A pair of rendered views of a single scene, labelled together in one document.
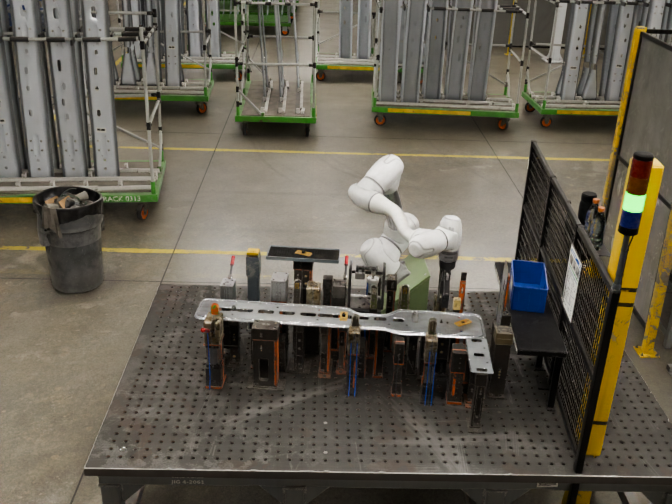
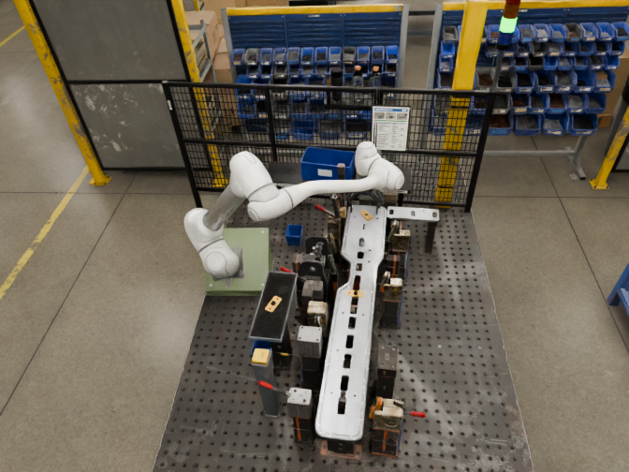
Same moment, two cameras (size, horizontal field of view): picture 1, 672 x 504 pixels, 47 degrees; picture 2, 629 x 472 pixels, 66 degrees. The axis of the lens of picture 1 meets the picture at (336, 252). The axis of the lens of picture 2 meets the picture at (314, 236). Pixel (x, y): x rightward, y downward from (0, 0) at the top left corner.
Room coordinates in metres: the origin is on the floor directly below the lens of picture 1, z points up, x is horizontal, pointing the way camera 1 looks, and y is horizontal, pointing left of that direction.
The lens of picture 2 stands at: (3.21, 1.46, 2.83)
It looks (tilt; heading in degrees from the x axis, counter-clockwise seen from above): 44 degrees down; 279
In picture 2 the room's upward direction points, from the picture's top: 4 degrees counter-clockwise
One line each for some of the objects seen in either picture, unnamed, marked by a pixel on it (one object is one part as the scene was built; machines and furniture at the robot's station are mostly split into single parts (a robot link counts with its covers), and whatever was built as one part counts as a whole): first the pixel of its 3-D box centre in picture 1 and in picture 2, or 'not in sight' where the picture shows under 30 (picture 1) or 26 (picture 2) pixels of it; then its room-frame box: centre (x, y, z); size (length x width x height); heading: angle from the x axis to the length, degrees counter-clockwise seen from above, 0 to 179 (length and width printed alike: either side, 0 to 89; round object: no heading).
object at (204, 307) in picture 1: (339, 317); (357, 297); (3.25, -0.03, 1.00); 1.38 x 0.22 x 0.02; 87
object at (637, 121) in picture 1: (643, 186); (128, 86); (5.24, -2.16, 1.00); 1.34 x 0.14 x 2.00; 2
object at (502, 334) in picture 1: (499, 362); (388, 213); (3.08, -0.78, 0.88); 0.08 x 0.08 x 0.36; 87
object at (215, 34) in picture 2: not in sight; (222, 65); (4.88, -3.62, 0.52); 1.21 x 0.81 x 1.05; 96
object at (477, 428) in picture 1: (477, 398); (430, 234); (2.84, -0.65, 0.84); 0.11 x 0.06 x 0.29; 177
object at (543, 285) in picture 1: (527, 285); (328, 166); (3.46, -0.96, 1.09); 0.30 x 0.17 x 0.13; 171
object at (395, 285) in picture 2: (353, 359); (390, 303); (3.08, -0.10, 0.87); 0.12 x 0.09 x 0.35; 177
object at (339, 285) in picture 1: (338, 315); (314, 309); (3.45, -0.03, 0.89); 0.13 x 0.11 x 0.38; 177
